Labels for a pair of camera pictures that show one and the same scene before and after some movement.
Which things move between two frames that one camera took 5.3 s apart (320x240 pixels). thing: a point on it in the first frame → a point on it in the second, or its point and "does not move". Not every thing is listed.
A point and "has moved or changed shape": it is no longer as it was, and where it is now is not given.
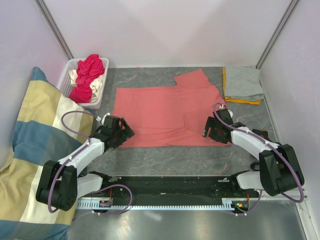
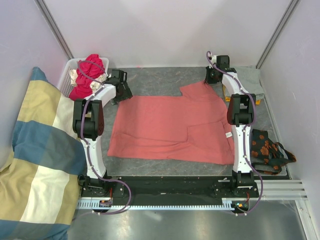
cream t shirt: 95,85 does not move
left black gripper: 126,134 → 127,94
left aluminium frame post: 55,29 does not move
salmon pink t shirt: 170,116 has moved or changed shape
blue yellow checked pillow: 50,124 does not move
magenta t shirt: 87,68 does not move
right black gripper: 211,123 → 206,79
